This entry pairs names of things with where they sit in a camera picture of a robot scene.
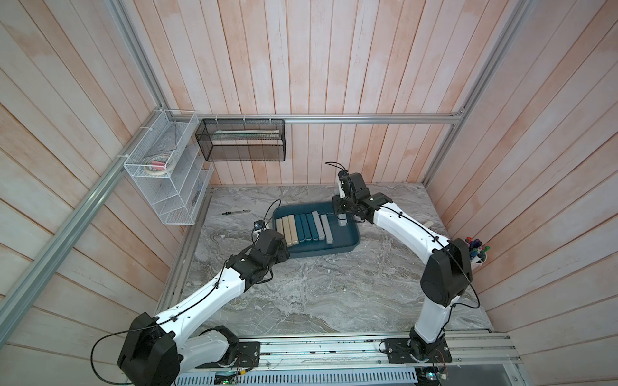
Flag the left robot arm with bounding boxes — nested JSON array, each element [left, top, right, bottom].
[[117, 229, 290, 385]]

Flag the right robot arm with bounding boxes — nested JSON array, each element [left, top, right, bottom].
[[333, 169, 473, 363]]

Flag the teal plastic storage box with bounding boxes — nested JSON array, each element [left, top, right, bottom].
[[274, 201, 361, 258]]

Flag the black mesh basket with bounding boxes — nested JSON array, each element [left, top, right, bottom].
[[195, 118, 286, 162]]

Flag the pink pen cup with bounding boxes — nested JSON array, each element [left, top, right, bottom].
[[465, 237, 490, 264]]

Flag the tape roll in rack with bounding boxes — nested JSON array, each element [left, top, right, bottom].
[[143, 154, 176, 176]]

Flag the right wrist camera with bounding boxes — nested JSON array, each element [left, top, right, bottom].
[[338, 170, 349, 199]]

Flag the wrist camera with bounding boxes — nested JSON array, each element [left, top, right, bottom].
[[338, 170, 349, 199], [254, 220, 267, 232]]

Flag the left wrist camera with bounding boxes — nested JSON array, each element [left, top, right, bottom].
[[254, 220, 267, 232]]

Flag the white wire shelf rack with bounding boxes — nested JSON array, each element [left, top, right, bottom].
[[124, 109, 212, 226]]

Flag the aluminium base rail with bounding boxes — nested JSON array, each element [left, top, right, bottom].
[[122, 332, 525, 386]]

